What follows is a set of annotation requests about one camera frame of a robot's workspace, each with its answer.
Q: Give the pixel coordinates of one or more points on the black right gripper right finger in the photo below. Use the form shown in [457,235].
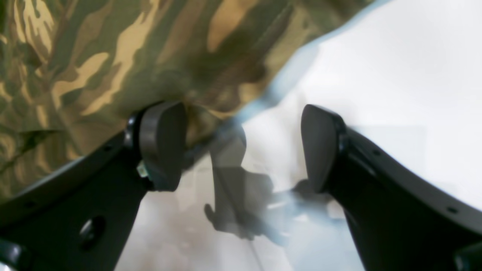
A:
[398,221]

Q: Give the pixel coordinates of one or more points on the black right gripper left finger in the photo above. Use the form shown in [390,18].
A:
[80,217]

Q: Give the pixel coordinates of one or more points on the camouflage t-shirt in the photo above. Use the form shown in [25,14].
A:
[73,71]

